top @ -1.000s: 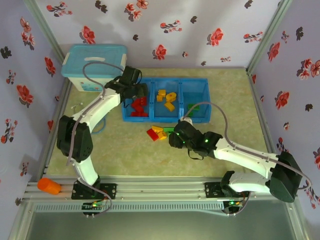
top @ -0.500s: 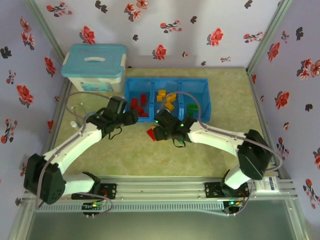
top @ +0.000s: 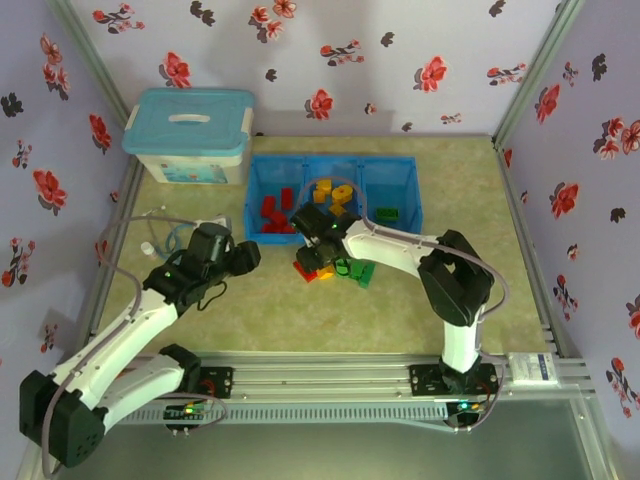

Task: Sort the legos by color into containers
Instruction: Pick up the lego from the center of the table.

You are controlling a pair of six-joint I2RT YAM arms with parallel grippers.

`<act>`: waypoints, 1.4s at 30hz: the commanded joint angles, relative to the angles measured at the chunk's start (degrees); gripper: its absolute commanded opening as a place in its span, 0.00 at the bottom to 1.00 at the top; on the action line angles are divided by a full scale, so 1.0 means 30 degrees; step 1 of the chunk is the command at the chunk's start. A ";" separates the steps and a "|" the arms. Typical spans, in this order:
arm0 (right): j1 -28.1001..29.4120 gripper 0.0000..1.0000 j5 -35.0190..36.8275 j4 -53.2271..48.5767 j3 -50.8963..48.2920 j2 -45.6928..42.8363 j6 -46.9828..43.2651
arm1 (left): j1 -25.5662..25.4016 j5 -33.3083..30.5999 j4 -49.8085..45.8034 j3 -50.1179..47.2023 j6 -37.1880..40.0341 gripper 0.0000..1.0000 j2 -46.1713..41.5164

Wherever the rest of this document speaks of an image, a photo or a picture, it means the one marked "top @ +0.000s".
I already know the blue tube stethoscope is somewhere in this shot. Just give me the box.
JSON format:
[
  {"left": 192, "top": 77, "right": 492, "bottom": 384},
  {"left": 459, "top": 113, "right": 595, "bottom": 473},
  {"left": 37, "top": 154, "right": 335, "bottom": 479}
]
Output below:
[{"left": 142, "top": 204, "right": 236, "bottom": 261}]

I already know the blue plastic bin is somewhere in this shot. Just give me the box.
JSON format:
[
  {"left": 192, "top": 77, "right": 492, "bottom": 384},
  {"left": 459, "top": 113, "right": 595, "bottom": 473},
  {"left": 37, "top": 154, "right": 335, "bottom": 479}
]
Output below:
[
  {"left": 358, "top": 156, "right": 424, "bottom": 235},
  {"left": 303, "top": 155, "right": 365, "bottom": 236},
  {"left": 243, "top": 154, "right": 307, "bottom": 246}
]

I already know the white storage box blue lid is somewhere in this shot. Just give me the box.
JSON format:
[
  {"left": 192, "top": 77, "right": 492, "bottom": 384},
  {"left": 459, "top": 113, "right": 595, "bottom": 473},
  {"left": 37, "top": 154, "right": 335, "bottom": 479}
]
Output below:
[{"left": 121, "top": 88, "right": 256, "bottom": 186}]

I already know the white labelled box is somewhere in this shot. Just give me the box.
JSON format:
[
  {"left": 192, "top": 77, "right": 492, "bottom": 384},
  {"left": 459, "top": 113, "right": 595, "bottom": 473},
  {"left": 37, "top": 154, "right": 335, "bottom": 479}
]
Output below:
[{"left": 507, "top": 352, "right": 556, "bottom": 385}]

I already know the grey right arm cable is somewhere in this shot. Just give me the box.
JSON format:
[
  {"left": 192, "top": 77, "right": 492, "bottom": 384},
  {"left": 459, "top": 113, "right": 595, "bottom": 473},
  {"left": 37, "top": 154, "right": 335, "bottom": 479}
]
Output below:
[{"left": 297, "top": 175, "right": 511, "bottom": 434}]

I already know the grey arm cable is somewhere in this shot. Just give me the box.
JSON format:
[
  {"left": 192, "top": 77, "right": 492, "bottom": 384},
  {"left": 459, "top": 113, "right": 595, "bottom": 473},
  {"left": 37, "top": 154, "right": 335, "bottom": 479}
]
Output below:
[
  {"left": 297, "top": 175, "right": 511, "bottom": 434},
  {"left": 42, "top": 212, "right": 234, "bottom": 479}
]

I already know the grey left arm cable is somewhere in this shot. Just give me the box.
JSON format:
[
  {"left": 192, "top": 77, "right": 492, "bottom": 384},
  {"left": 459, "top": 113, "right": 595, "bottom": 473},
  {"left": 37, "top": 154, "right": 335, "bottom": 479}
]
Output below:
[{"left": 42, "top": 212, "right": 234, "bottom": 479}]

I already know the aluminium frame side rail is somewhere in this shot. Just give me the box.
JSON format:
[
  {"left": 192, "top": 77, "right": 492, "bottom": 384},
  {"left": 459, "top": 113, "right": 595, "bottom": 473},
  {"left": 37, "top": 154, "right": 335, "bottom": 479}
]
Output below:
[
  {"left": 492, "top": 137, "right": 576, "bottom": 359},
  {"left": 85, "top": 159, "right": 149, "bottom": 339}
]

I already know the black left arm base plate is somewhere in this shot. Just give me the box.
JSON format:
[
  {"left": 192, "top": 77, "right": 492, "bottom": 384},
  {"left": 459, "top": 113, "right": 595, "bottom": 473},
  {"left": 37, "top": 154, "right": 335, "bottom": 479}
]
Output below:
[{"left": 198, "top": 366, "right": 235, "bottom": 401}]

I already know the aluminium mounting rail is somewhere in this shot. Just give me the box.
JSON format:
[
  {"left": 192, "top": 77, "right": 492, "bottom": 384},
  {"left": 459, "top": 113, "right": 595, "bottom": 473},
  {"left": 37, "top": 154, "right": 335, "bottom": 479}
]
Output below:
[{"left": 232, "top": 367, "right": 412, "bottom": 400}]

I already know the grey slotted cable duct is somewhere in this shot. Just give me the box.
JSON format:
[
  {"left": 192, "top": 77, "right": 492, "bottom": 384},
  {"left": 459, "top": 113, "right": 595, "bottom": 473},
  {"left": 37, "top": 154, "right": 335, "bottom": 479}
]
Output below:
[{"left": 107, "top": 402, "right": 449, "bottom": 425}]

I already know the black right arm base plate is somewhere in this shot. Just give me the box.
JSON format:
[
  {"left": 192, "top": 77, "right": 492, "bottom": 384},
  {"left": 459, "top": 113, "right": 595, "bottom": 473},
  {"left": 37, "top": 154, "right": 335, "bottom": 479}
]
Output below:
[{"left": 408, "top": 363, "right": 502, "bottom": 399}]

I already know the aluminium frame post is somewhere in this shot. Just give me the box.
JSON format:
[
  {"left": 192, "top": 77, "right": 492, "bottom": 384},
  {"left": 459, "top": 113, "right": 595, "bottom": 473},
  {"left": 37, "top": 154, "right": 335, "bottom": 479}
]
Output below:
[
  {"left": 492, "top": 0, "right": 587, "bottom": 144},
  {"left": 47, "top": 0, "right": 132, "bottom": 126}
]

